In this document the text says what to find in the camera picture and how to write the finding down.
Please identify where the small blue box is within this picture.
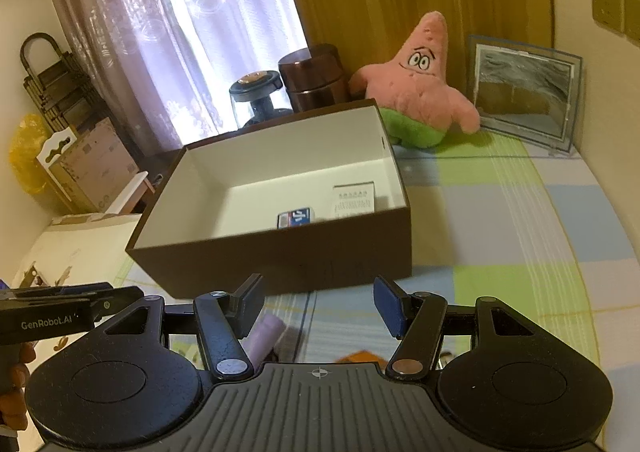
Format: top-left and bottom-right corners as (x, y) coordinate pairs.
(277, 207), (317, 229)

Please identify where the person's left hand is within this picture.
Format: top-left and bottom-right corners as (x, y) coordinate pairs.
(0, 346), (31, 433)

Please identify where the brown metal canister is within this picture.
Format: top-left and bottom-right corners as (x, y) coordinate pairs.
(278, 43), (351, 113)

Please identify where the purple object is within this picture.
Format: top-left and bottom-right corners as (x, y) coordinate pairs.
(248, 315), (287, 364)

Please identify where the yellow plastic bag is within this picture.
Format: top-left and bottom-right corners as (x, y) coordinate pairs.
(11, 113), (53, 193)

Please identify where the white printed card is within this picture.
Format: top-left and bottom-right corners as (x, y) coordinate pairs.
(331, 183), (378, 220)

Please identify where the beige wall socket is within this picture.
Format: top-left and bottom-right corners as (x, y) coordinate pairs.
(621, 0), (640, 43)
(590, 0), (626, 36)

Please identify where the checked bedsheet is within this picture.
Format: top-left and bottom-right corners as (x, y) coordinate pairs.
(112, 132), (601, 383)

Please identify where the pink starfish plush toy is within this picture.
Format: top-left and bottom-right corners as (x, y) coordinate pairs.
(348, 11), (482, 149)

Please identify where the white-edged cardboard packaging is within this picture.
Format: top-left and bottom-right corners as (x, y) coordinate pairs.
(35, 127), (81, 202)

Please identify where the glass jar with black lid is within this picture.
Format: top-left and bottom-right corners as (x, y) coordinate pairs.
(229, 71), (293, 130)

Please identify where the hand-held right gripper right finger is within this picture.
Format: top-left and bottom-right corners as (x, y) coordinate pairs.
(372, 275), (538, 380)

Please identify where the brown cardboard box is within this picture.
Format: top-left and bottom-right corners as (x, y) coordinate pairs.
(125, 100), (413, 300)

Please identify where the white stool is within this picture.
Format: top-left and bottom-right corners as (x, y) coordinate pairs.
(107, 171), (156, 215)

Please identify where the glass picture frame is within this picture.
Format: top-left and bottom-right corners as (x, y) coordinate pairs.
(467, 35), (583, 155)

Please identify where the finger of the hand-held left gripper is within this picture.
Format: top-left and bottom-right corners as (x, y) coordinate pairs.
(10, 281), (115, 298)
(89, 286), (146, 322)

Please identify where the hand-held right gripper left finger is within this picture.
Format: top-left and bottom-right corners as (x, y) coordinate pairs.
(102, 273), (266, 380)

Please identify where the orange utility knife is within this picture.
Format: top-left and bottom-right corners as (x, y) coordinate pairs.
(337, 351), (391, 367)

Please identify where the dark folded rack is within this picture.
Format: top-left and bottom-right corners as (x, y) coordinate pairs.
(20, 32), (108, 133)

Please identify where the purple lace curtain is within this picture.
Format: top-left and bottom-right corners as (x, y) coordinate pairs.
(40, 0), (308, 153)

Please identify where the plain cardboard box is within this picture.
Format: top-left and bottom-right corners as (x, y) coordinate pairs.
(60, 118), (141, 213)

